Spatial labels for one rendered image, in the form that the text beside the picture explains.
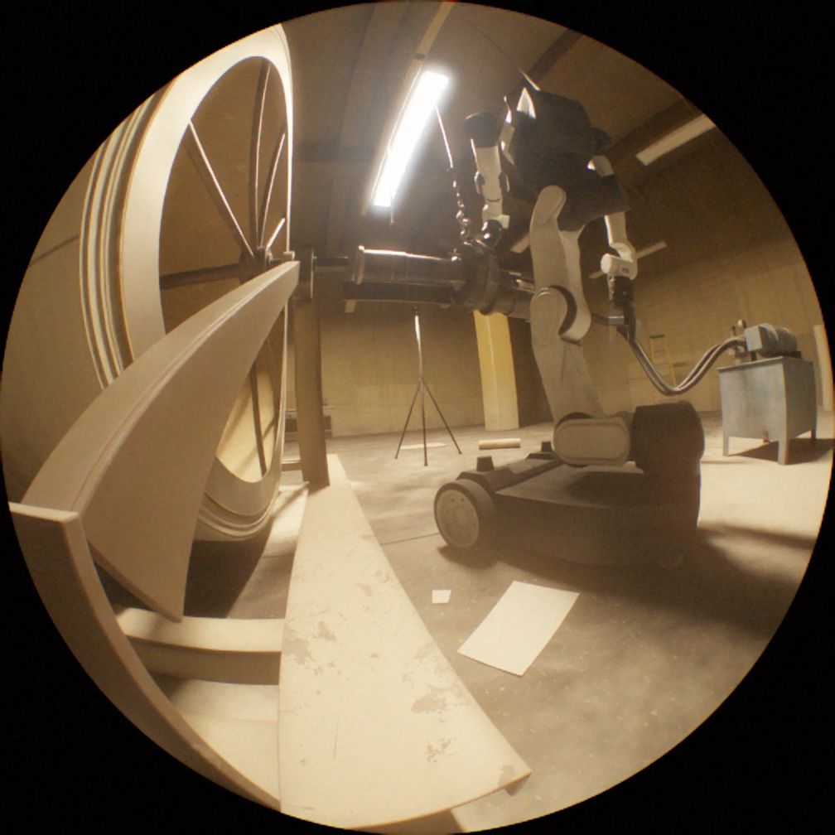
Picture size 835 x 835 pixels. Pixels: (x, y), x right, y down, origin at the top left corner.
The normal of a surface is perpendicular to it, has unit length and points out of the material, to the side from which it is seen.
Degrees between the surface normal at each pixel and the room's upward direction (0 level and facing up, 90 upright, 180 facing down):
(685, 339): 90
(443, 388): 90
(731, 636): 0
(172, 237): 142
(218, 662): 90
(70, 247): 117
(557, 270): 90
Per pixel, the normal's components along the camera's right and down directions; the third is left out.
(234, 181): 0.17, 0.94
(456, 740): -0.07, -1.00
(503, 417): 0.32, -0.03
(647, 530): -0.57, 0.04
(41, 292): 0.32, 0.47
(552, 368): -0.77, 0.47
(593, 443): -0.82, 0.06
